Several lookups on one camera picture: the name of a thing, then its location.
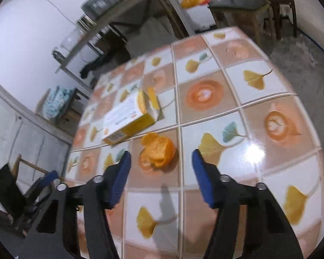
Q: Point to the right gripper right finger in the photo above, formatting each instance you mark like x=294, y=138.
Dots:
x=268, y=233

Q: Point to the orange peel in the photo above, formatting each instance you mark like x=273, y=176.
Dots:
x=158, y=152

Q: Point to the yellow white cardboard box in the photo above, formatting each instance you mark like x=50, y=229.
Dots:
x=137, y=112

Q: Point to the patterned tablecloth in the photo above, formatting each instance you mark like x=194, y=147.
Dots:
x=220, y=94

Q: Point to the grey metal shelf table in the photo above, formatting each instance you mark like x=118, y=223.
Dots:
x=115, y=12

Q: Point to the wooden chair black seat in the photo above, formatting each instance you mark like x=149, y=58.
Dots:
x=251, y=8

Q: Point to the dark wooden stool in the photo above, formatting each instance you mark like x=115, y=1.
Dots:
x=278, y=17

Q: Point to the grey box appliance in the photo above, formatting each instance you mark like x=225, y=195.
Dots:
x=94, y=9

